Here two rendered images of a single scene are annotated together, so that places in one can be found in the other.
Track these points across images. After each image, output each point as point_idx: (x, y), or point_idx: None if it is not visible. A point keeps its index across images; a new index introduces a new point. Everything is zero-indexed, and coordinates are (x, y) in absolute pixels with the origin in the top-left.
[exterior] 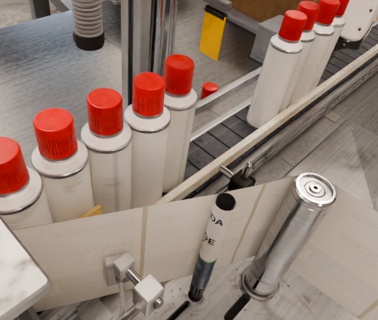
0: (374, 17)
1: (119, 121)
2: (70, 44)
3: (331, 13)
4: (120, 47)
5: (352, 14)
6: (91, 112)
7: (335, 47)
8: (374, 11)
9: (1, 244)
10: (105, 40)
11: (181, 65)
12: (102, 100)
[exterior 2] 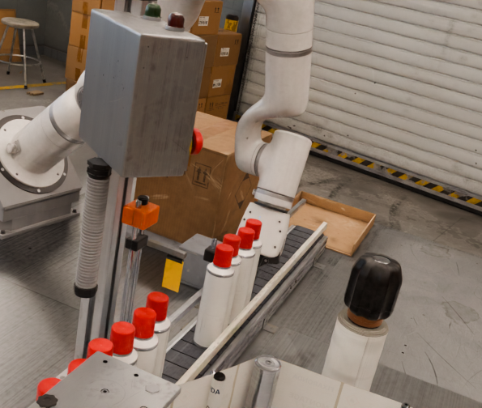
0: (284, 235)
1: (133, 342)
2: None
3: (249, 240)
4: (29, 288)
5: (266, 235)
6: (117, 338)
7: (258, 264)
8: (283, 231)
9: (155, 379)
10: (9, 283)
11: (160, 299)
12: (123, 329)
